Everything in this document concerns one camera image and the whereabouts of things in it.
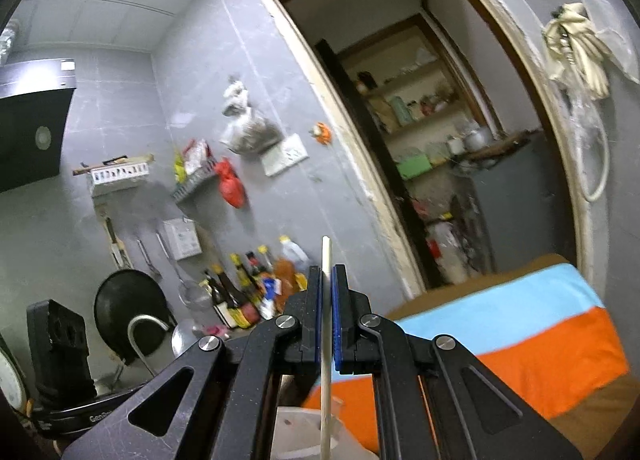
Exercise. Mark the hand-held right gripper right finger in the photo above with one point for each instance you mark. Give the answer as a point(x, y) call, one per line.
point(341, 330)

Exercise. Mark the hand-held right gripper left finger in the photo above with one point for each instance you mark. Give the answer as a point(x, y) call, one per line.
point(315, 330)

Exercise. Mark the white plastic utensil holder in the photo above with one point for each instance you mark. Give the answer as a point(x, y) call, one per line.
point(300, 427)

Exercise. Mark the blue and white packet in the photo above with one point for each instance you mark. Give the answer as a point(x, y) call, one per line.
point(270, 297)

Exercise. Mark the large oil jug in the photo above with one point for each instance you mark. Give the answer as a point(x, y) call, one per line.
point(292, 255)

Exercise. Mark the soy sauce bottle yellow label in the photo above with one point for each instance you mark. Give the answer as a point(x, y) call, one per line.
point(237, 302)

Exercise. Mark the dark bottle red label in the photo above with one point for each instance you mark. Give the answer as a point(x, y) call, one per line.
point(256, 267)

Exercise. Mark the black round pan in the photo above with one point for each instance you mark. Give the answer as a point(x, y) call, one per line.
point(127, 305)

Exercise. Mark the clear bottle yellow cap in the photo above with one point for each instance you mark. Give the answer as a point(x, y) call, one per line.
point(265, 257)

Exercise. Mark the slim dark sauce bottle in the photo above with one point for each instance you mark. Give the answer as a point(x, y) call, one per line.
point(242, 275)

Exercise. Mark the curved metal faucet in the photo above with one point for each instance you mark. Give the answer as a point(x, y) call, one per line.
point(145, 322)

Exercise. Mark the pink soap dish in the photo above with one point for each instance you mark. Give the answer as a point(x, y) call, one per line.
point(216, 329)

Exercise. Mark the hanging mesh strainer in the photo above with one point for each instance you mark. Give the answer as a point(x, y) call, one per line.
point(195, 295)

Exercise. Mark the red plastic bag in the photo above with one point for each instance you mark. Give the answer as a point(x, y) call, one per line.
point(231, 185)

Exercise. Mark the colourful striped blanket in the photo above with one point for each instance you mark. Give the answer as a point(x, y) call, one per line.
point(525, 340)

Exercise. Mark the clear bag of dried goods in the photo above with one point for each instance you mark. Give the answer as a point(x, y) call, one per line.
point(250, 132)

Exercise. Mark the red and white packet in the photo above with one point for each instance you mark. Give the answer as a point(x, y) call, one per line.
point(197, 155)

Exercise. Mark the yellow green snack packet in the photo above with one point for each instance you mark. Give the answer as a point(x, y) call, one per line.
point(179, 165)

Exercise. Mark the grey cabinet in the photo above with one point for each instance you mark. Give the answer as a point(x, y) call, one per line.
point(520, 200)

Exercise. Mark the black range hood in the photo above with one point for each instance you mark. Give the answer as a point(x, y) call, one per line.
point(30, 130)

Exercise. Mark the green jar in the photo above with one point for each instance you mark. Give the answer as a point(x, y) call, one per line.
point(400, 111)

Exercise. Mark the metal pot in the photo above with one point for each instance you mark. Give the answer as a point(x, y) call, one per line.
point(477, 138)

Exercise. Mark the wooden shelf unit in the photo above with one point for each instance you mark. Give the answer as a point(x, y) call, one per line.
point(400, 85)

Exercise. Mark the wooden door frame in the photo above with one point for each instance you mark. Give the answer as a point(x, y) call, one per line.
point(380, 220)

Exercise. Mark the white wall box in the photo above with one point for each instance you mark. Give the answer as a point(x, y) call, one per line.
point(182, 239)

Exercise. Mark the white wall socket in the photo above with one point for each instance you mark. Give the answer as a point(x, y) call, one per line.
point(285, 155)

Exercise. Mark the white plastic wall basket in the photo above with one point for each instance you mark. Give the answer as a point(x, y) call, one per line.
point(117, 180)

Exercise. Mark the orange wall hook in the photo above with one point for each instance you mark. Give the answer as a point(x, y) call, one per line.
point(321, 133)

